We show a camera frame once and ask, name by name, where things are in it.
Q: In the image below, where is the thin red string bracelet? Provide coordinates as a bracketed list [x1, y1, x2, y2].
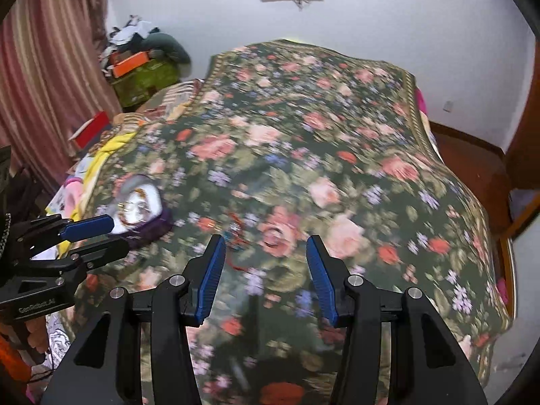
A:
[223, 212, 254, 273]

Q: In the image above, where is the pile of white clothes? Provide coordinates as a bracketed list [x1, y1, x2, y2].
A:
[109, 16, 160, 47]

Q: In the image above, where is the green cardboard box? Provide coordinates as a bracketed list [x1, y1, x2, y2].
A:
[111, 59, 180, 109]

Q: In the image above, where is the purple heart-shaped tin box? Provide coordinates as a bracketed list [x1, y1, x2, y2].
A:
[105, 174, 174, 250]

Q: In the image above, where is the pearl bead bracelet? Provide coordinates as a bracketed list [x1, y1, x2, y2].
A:
[0, 212, 13, 258]

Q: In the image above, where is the dark bronze ring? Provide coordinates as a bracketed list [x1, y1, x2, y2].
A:
[263, 223, 292, 248]

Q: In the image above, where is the orange shoe box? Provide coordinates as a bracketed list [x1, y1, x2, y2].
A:
[113, 51, 149, 79]

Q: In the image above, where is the striped patchwork quilt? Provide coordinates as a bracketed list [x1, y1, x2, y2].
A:
[113, 79, 204, 126]

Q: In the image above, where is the striped pink curtain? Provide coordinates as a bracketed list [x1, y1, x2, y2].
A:
[1, 0, 121, 192]

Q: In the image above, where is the floral green bedspread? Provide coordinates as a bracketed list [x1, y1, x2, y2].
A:
[59, 40, 510, 404]

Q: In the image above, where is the white wall socket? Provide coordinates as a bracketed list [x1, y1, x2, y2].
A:
[443, 101, 454, 112]

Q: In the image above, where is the red white box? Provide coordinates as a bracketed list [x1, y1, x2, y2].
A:
[68, 111, 111, 150]

